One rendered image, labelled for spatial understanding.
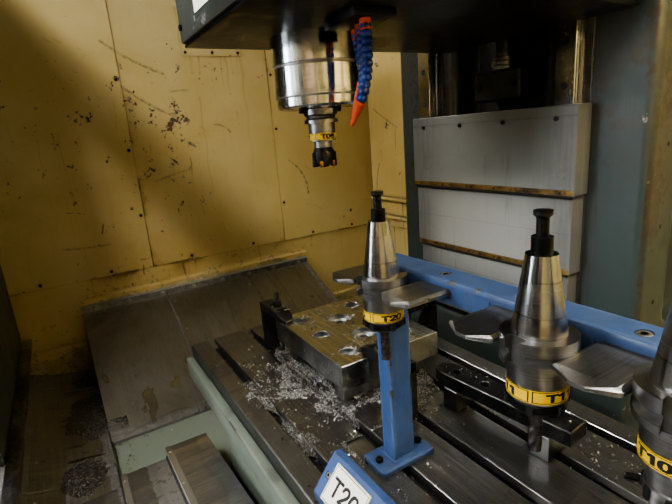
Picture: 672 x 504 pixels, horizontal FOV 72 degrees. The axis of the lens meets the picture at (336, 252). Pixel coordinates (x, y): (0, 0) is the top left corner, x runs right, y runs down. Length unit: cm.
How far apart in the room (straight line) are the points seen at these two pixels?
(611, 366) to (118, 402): 137
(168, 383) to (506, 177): 114
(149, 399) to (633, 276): 129
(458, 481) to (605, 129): 69
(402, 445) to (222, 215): 132
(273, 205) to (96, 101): 73
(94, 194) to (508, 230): 133
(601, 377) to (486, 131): 84
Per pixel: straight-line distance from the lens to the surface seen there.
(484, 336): 44
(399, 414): 74
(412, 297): 52
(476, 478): 77
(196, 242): 187
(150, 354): 167
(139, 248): 183
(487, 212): 118
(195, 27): 85
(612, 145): 105
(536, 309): 40
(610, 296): 110
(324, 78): 82
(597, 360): 41
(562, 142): 104
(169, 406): 153
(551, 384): 43
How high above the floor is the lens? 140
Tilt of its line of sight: 15 degrees down
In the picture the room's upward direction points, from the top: 5 degrees counter-clockwise
